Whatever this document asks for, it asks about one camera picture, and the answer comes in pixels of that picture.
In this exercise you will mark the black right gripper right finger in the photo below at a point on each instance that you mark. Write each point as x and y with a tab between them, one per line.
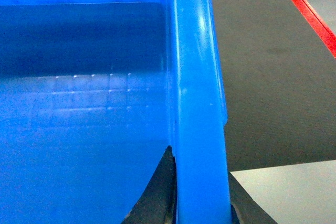
244	209

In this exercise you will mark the red floor edge strip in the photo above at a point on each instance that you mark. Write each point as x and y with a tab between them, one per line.
317	23

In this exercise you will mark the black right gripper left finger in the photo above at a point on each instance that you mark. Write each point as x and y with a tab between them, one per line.
157	203

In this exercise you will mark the blue plastic crate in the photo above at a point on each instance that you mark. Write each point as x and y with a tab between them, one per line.
92	94

